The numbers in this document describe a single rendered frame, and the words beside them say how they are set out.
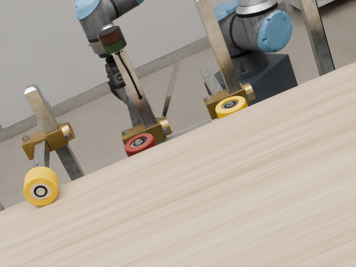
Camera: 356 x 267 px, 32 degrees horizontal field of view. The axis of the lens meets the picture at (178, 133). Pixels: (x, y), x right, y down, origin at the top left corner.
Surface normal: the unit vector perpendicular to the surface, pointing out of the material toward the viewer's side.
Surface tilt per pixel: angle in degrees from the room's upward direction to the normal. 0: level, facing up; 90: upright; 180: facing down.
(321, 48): 90
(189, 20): 90
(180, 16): 90
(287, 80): 90
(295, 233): 0
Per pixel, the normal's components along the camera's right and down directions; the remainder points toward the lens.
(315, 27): 0.17, 0.42
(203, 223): -0.35, -0.82
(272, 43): 0.59, 0.27
